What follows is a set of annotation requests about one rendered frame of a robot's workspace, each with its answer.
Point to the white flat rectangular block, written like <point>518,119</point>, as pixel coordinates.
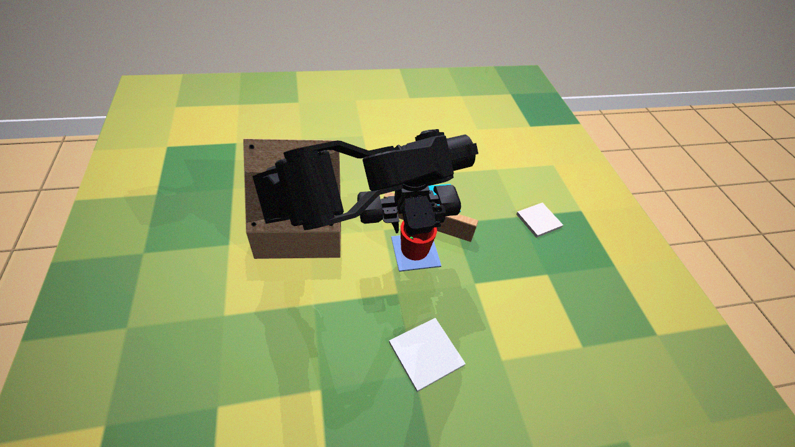
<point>539,220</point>

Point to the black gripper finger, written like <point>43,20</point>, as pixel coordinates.
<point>395,223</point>

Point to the tan wooden plank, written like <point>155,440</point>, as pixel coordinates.
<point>458,226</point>

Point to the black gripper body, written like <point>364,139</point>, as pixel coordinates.
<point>446,195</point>

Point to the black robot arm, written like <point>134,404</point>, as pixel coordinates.
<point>303,188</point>

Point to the white square tile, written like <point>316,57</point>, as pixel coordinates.
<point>426,354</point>

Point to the red cup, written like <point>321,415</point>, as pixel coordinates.
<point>419,247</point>

